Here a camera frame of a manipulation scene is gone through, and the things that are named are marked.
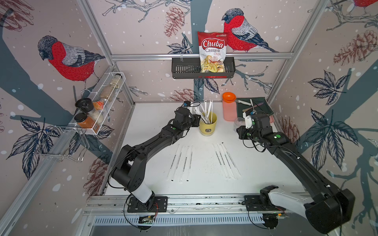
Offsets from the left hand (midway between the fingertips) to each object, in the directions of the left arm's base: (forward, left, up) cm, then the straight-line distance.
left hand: (203, 113), depth 84 cm
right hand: (-9, -19, -2) cm, 21 cm away
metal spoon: (+21, -43, -21) cm, 52 cm away
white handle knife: (+30, -36, -21) cm, 51 cm away
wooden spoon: (+30, -50, -23) cm, 63 cm away
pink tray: (+21, -24, -23) cm, 39 cm away
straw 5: (-21, -10, -22) cm, 32 cm away
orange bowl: (+33, -24, -18) cm, 45 cm away
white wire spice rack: (+1, +54, +13) cm, 55 cm away
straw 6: (-20, -13, -22) cm, 32 cm away
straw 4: (-21, +8, -22) cm, 31 cm away
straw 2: (-31, +13, -22) cm, 40 cm away
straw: (-21, +18, -22) cm, 36 cm away
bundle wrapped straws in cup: (+5, -3, -10) cm, 11 cm away
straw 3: (-22, +11, -22) cm, 33 cm away
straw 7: (-20, -15, -22) cm, 33 cm away
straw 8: (-18, -18, -23) cm, 35 cm away
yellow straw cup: (-2, -4, -13) cm, 14 cm away
